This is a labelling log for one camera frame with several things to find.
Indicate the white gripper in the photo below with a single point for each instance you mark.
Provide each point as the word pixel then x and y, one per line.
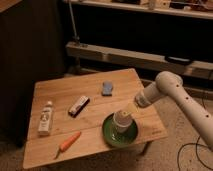
pixel 139 101

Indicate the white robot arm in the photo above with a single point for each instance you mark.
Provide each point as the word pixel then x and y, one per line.
pixel 169 84

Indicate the ceramic cup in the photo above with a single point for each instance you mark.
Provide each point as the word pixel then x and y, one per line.
pixel 122 120

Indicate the blue sponge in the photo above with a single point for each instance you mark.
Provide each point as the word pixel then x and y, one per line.
pixel 107 88

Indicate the green plate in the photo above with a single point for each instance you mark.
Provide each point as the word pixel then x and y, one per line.
pixel 116 136

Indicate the wooden table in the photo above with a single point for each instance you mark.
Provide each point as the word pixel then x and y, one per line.
pixel 40 151

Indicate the wooden shelf beam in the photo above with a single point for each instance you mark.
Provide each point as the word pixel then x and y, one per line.
pixel 137 59

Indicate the black object on beam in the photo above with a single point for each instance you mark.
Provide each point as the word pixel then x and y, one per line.
pixel 180 61

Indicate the metal stand pole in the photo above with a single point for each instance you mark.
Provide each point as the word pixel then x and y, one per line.
pixel 76 36

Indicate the white bottle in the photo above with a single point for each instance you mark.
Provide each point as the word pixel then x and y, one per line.
pixel 45 122

